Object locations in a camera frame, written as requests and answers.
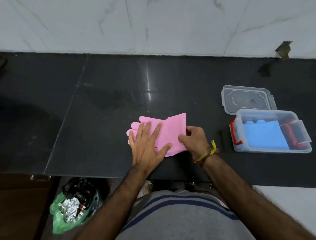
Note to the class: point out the brown wooden cabinet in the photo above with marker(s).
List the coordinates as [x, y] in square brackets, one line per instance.
[19, 210]

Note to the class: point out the person's right hand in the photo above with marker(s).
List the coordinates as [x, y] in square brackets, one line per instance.
[196, 143]

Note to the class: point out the yellow thread wristband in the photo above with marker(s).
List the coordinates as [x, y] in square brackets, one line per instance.
[213, 147]

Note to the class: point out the crumpled aluminium foil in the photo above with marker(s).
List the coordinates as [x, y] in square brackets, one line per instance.
[70, 209]

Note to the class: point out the person's left hand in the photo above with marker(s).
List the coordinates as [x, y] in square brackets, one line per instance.
[144, 150]

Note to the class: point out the green plastic bag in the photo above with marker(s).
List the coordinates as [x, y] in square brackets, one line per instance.
[58, 222]

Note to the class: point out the grey striped shirt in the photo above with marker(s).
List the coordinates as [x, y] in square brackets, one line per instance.
[182, 217]

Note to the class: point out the transparent plastic box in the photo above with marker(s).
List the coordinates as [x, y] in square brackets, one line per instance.
[271, 115]

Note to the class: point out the person's left forearm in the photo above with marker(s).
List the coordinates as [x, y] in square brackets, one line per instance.
[113, 207]

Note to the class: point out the brown sandal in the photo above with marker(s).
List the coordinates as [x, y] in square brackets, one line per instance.
[148, 188]

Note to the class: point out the person's right forearm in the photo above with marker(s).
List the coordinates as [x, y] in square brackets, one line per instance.
[247, 197]

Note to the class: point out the transparent box lid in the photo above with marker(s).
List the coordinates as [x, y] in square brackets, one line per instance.
[247, 99]

